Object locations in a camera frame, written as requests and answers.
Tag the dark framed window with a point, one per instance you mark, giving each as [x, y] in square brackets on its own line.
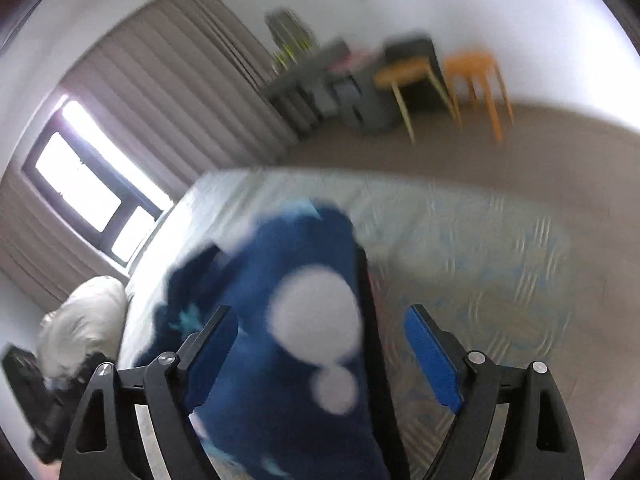
[85, 180]

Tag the bed with patterned bedspread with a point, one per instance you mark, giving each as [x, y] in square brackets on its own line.
[460, 245]

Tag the green potted plant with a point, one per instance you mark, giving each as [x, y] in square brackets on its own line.
[287, 25]

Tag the pink cloth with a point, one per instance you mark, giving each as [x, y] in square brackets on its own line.
[357, 59]

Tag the blue fleece printed pants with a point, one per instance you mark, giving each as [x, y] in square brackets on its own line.
[280, 270]

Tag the folded beige duvet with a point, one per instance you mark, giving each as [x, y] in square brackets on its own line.
[85, 317]

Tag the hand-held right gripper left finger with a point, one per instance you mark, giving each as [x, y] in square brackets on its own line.
[215, 360]

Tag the group of green bottles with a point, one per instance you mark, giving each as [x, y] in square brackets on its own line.
[292, 52]

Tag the orange stool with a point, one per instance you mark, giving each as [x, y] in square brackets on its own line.
[475, 80]

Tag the grey storage bin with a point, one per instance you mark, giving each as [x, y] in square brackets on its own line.
[367, 107]

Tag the grey desk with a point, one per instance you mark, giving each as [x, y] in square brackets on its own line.
[305, 85]

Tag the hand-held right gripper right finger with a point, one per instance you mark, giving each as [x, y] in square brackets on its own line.
[432, 360]

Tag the yellow wooden stool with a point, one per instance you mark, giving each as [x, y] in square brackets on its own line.
[410, 70]

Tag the beige curtain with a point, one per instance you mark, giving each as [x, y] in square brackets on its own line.
[190, 75]
[45, 240]

